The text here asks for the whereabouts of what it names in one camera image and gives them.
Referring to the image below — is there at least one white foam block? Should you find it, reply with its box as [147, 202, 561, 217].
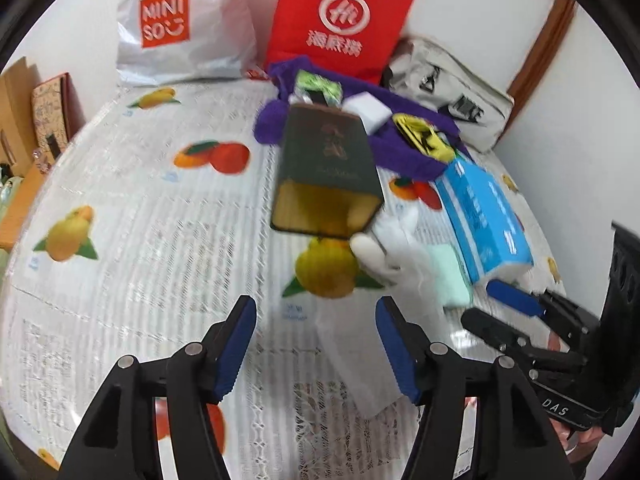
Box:
[344, 92, 392, 133]

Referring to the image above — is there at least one clear plastic packet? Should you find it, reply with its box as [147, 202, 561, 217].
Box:
[315, 305, 418, 418]

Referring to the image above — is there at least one brown cardboard box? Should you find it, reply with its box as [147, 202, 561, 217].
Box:
[0, 57, 43, 176]

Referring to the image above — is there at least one blue tissue pack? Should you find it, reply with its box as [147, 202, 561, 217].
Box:
[434, 159, 535, 283]

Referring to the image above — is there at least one patterned flat box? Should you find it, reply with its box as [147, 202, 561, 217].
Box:
[31, 74, 78, 161]

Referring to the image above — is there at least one small green tissue pack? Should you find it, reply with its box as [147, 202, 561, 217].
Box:
[294, 72, 343, 108]

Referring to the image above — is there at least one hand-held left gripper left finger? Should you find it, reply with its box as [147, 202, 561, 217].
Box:
[59, 295, 258, 480]

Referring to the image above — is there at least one beige waist bag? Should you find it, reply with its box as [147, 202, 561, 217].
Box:
[382, 37, 516, 153]

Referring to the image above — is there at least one mint green sponge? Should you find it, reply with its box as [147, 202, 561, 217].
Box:
[430, 245, 475, 309]

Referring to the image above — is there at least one dark green box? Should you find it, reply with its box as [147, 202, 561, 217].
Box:
[270, 102, 386, 241]

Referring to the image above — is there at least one person's right hand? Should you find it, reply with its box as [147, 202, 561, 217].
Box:
[557, 422, 603, 468]

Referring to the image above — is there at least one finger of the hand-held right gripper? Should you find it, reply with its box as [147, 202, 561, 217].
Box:
[486, 279, 599, 334]
[460, 307, 589, 379]

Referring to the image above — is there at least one white plastic shopping bag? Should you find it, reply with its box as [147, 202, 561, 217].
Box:
[116, 0, 261, 86]

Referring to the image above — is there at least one yellow and black pouch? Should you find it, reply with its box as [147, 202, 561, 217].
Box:
[391, 114, 457, 162]

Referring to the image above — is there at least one wooden side table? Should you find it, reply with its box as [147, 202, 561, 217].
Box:
[0, 160, 48, 251]

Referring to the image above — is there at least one brown wooden door frame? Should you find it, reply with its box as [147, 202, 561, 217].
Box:
[507, 0, 578, 106]

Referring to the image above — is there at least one fruit print tablecloth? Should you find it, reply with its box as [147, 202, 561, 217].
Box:
[2, 77, 571, 480]

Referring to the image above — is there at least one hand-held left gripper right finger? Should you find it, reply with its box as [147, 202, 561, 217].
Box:
[375, 296, 576, 480]

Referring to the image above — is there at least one purple towel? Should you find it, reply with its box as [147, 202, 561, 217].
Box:
[254, 57, 473, 183]

